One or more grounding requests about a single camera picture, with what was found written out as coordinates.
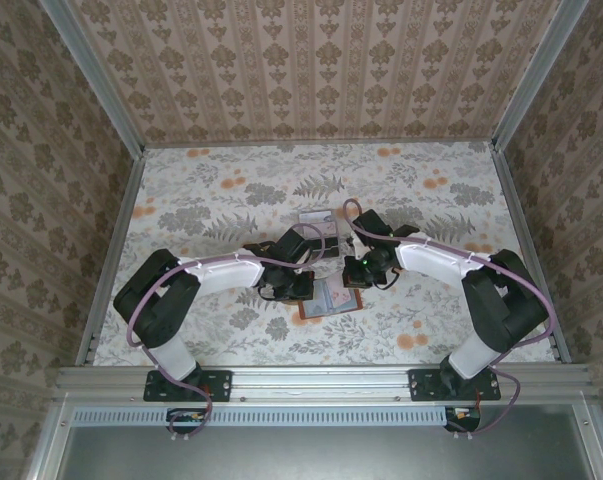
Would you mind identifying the brown leather card holder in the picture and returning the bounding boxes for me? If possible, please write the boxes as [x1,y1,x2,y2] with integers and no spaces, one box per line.
[298,284,365,321]

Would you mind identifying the pink floral credit card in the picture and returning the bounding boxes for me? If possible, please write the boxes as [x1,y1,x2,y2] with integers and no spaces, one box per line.
[330,288,356,312]

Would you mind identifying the floral patterned table cover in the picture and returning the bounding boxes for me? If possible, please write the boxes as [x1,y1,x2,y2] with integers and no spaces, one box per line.
[88,141,557,366]

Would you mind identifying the grey metal sheet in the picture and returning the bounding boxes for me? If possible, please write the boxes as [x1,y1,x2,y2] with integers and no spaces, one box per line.
[55,424,600,480]

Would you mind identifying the black connector module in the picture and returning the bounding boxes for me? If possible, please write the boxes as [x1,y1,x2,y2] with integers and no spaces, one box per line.
[166,407,208,435]
[444,405,482,434]

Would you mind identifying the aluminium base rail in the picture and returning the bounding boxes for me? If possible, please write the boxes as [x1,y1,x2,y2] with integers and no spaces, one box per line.
[55,363,596,401]

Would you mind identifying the grey slotted cable duct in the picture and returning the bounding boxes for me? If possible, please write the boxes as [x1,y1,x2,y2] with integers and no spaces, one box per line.
[73,405,450,428]

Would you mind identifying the aluminium side rail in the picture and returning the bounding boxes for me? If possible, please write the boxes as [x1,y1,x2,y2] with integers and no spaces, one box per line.
[75,149,148,366]
[490,144,572,364]

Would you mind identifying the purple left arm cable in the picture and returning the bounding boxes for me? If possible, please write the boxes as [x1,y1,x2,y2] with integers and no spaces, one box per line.
[125,223,325,441]

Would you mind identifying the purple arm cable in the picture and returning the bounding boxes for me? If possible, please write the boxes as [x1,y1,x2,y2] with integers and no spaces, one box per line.
[343,198,556,441]
[125,223,325,441]

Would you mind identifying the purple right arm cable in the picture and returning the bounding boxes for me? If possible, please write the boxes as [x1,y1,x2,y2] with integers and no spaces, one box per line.
[343,198,556,441]

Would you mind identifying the aluminium frame post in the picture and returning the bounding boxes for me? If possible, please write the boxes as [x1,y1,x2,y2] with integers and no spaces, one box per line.
[490,0,593,151]
[39,0,147,155]

